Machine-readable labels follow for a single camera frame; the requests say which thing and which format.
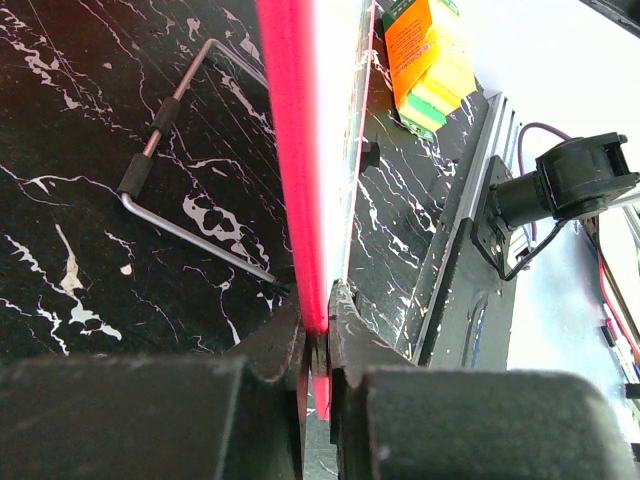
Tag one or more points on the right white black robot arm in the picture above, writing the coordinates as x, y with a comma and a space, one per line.
576, 179

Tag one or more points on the pink framed whiteboard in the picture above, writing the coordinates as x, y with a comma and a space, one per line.
317, 60

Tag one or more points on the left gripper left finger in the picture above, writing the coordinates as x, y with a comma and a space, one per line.
239, 415

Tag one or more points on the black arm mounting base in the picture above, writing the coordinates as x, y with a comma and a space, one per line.
461, 312

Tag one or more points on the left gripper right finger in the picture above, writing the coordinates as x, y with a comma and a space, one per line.
391, 419

